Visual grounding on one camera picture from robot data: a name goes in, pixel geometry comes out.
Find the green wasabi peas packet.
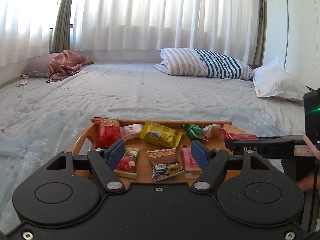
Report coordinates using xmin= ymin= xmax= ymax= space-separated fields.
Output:
xmin=180 ymin=124 xmax=207 ymax=141

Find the purple pillow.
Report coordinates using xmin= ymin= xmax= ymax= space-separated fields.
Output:
xmin=22 ymin=53 xmax=60 ymax=78

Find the white pink pastry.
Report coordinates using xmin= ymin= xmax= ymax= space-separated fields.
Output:
xmin=120 ymin=124 xmax=144 ymax=140

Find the striped pillow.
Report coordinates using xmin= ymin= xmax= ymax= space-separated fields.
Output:
xmin=154 ymin=48 xmax=253 ymax=80

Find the person's right hand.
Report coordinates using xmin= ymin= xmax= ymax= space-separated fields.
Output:
xmin=297 ymin=174 xmax=314 ymax=191

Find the pink crumpled blanket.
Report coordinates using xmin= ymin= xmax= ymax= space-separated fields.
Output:
xmin=47 ymin=50 xmax=94 ymax=82

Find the gripper camera display unit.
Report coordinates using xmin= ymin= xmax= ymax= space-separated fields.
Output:
xmin=303 ymin=89 xmax=319 ymax=159

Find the large red nut snack bag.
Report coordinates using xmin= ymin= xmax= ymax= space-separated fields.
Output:
xmin=91 ymin=117 xmax=122 ymax=148

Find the white sheer curtain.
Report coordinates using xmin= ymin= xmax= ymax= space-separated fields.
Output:
xmin=1 ymin=0 xmax=259 ymax=67

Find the red wafer bar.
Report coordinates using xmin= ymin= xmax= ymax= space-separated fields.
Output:
xmin=181 ymin=145 xmax=202 ymax=178

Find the yellow snack bag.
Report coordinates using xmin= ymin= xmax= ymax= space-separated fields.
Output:
xmin=139 ymin=120 xmax=183 ymax=148

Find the right green drape curtain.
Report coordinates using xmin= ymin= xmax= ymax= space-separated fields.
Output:
xmin=253 ymin=0 xmax=267 ymax=66

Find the white pillow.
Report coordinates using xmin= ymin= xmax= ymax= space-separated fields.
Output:
xmin=253 ymin=56 xmax=310 ymax=102

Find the grey bed sheet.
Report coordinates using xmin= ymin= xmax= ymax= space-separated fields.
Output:
xmin=1 ymin=62 xmax=304 ymax=137

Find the black white peanut snack packet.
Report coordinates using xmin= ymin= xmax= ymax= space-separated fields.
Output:
xmin=146 ymin=148 xmax=184 ymax=182

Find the wooden serving tray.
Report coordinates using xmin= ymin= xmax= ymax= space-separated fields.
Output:
xmin=72 ymin=121 xmax=245 ymax=187

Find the gold red candy packet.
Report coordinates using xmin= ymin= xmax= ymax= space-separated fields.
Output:
xmin=114 ymin=148 xmax=139 ymax=179

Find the green drape curtain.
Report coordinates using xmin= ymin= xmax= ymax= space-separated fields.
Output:
xmin=253 ymin=0 xmax=267 ymax=66
xmin=50 ymin=0 xmax=72 ymax=53

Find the clear red cake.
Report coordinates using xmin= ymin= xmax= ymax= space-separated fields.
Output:
xmin=202 ymin=124 xmax=226 ymax=139

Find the red Biscoff biscuit packet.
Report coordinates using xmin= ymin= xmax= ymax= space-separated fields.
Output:
xmin=223 ymin=133 xmax=259 ymax=142

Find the small white object on bed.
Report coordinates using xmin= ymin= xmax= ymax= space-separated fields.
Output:
xmin=15 ymin=80 xmax=28 ymax=87

